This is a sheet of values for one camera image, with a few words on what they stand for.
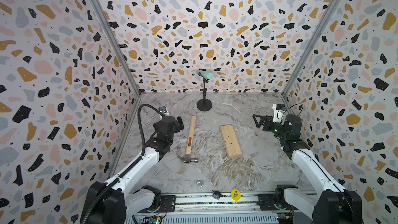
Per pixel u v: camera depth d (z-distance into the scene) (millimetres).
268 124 727
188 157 873
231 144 901
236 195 764
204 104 1125
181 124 766
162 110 703
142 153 518
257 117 776
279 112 704
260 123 734
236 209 731
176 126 657
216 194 731
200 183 766
